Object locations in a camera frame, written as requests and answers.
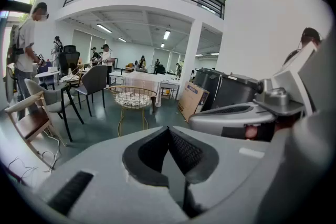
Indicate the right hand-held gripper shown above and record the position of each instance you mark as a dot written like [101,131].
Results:
[291,81]

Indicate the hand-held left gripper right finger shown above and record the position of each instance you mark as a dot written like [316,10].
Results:
[228,165]

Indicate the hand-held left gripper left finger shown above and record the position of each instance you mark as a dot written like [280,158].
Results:
[105,173]

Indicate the gold wire basket chair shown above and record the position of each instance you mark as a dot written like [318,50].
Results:
[118,102]

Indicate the black office chair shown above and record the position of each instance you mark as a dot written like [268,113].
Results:
[68,59]
[160,69]

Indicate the wooden chair brown seat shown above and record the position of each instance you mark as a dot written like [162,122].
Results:
[31,123]

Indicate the table with beige cloth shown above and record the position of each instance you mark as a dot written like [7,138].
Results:
[143,78]

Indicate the dark grey upholstered chair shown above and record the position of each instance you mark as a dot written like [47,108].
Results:
[95,77]

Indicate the person's right hand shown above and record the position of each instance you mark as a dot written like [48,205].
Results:
[251,131]

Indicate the large black case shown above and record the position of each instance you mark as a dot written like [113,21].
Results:
[231,91]

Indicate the large cardboard box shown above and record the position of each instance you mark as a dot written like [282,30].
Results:
[191,101]

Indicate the white desk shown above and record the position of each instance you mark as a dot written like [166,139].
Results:
[170,82]
[116,74]

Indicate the floral seat cushion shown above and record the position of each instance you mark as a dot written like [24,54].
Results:
[134,99]
[68,78]

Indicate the light grey armchair black legs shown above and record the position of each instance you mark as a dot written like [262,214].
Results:
[52,98]

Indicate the yellow sofa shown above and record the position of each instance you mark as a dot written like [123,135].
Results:
[129,66]

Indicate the small round white table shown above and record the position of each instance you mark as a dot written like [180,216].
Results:
[47,74]

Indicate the small white box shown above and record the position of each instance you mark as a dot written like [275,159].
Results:
[53,69]

